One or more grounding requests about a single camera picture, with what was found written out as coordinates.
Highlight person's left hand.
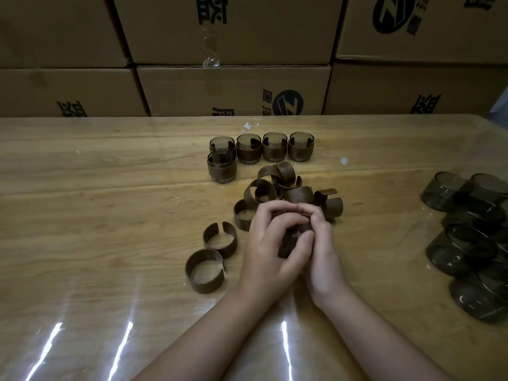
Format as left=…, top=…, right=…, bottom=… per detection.
left=238, top=200, right=316, bottom=306

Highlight person's right hand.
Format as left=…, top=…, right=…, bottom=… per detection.
left=295, top=202, right=354, bottom=310

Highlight smoky tinted glass cup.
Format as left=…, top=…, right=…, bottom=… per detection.
left=209, top=135, right=237, bottom=159
left=287, top=131, right=315, bottom=162
left=206, top=149, right=238, bottom=184
left=282, top=212, right=314, bottom=239
left=261, top=132, right=289, bottom=162
left=236, top=133, right=262, bottom=165

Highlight pile of brown sleeve rings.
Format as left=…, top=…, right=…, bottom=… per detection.
left=233, top=161, right=314, bottom=233

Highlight cluster of smoky glass cups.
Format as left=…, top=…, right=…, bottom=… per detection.
left=420, top=171, right=508, bottom=324

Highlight person's right forearm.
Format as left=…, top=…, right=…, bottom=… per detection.
left=317, top=287, right=453, bottom=381

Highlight person's left forearm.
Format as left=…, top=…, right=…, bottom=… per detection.
left=131, top=289, right=278, bottom=381

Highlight stack of brown cardboard boxes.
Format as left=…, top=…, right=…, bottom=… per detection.
left=0, top=0, right=508, bottom=117

